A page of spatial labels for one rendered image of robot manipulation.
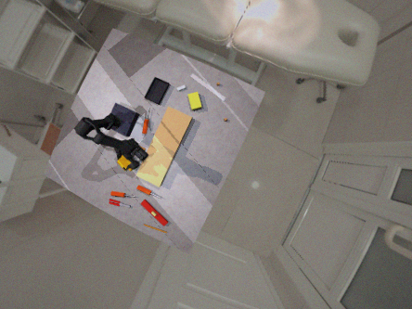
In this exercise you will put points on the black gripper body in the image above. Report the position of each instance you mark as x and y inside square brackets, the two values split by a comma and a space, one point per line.
[134, 163]

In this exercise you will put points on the red spirit level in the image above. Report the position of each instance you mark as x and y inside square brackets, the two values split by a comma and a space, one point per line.
[150, 208]

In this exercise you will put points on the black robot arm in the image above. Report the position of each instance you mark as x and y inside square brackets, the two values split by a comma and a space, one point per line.
[86, 125]

